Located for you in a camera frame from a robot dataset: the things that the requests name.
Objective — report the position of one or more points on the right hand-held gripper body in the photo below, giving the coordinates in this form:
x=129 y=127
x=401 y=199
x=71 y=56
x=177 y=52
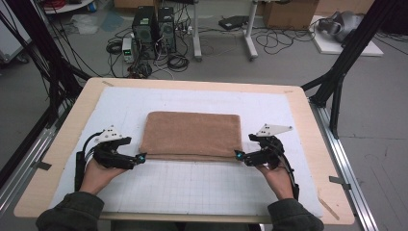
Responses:
x=272 y=154

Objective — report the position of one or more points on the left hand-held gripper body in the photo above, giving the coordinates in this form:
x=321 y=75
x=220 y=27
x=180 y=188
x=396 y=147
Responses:
x=110 y=155

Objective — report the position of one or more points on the brown towel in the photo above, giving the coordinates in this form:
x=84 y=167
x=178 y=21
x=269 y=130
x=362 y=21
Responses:
x=192 y=134

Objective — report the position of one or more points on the person's left hand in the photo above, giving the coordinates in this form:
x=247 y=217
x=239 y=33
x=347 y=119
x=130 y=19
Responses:
x=97 y=178

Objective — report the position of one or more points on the person's right hand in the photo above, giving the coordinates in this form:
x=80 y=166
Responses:
x=279 y=183

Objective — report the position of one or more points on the tan tape piece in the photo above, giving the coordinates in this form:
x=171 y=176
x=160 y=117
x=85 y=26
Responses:
x=107 y=83

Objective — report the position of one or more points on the grey tape piece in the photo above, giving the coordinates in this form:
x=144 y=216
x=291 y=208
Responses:
x=340 y=182
x=41 y=165

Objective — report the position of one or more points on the white foam mat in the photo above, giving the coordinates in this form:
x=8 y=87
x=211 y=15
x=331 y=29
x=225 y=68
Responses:
x=192 y=99

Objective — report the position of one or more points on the white power supply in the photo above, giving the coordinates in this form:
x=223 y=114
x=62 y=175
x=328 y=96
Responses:
x=128 y=49

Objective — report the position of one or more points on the white desk leg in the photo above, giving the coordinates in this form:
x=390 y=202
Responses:
x=197 y=38
x=251 y=38

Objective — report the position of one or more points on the black computer tower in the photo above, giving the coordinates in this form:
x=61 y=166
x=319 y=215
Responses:
x=144 y=32
x=167 y=30

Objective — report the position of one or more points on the white floor board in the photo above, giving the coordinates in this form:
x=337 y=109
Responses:
x=330 y=48

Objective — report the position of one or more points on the black flat device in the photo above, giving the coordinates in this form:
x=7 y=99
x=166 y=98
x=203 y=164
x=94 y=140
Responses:
x=233 y=22

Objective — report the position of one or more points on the blue sheet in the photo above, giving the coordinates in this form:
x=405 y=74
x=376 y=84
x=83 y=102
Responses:
x=113 y=21

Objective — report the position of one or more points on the clear plastic bag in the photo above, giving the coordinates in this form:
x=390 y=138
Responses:
x=85 y=25

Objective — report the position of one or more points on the cardboard box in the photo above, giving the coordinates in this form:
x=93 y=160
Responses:
x=288 y=14

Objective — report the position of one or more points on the round white table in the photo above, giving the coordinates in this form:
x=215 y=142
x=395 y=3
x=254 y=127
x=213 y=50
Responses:
x=70 y=7

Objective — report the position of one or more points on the grey plastic device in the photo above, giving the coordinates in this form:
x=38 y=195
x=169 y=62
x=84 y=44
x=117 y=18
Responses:
x=346 y=22

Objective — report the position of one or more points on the white cabinet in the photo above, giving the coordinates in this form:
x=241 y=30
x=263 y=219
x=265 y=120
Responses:
x=12 y=38

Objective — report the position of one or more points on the aluminium rail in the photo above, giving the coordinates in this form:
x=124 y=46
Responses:
x=340 y=160
x=35 y=154

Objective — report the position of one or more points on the black metal frame post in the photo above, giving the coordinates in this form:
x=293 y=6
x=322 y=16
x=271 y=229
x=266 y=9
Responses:
x=354 y=48
x=50 y=54

